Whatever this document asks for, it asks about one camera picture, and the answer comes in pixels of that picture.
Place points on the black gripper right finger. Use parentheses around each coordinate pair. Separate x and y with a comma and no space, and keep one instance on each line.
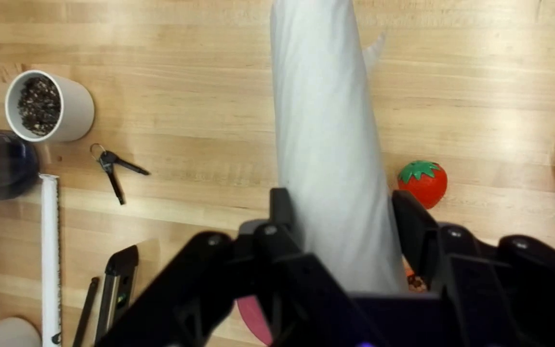
(425,241)

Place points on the white paper towel roll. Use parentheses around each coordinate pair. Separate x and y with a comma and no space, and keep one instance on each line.
(329,154)

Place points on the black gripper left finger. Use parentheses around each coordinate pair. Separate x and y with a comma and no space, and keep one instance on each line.
(283,218)

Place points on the red toy strawberry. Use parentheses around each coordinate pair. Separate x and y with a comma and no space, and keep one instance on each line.
(425,179)

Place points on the white cup with beans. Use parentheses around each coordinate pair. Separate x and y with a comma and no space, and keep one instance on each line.
(50,108)

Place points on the pink plastic bowl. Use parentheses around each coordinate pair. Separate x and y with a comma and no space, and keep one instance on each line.
(254,316)

